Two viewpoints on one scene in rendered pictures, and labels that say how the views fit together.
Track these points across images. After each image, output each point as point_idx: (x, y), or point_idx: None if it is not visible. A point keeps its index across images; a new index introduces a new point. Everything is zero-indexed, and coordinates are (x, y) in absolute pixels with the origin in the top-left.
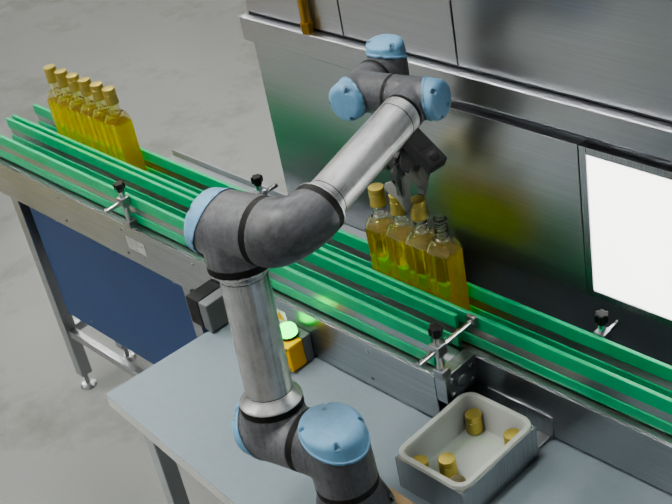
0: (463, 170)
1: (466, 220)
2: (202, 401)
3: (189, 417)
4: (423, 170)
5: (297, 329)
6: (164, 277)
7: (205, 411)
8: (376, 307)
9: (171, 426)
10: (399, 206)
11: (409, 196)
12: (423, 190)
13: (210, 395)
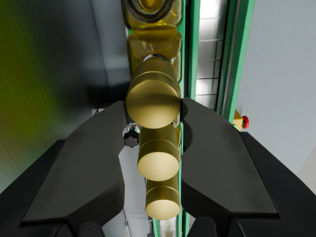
0: None
1: (46, 49)
2: (283, 131)
3: (300, 127)
4: (75, 175)
5: None
6: None
7: (291, 123)
8: (239, 58)
9: (312, 129)
10: (168, 137)
11: (195, 117)
12: (117, 114)
13: (276, 132)
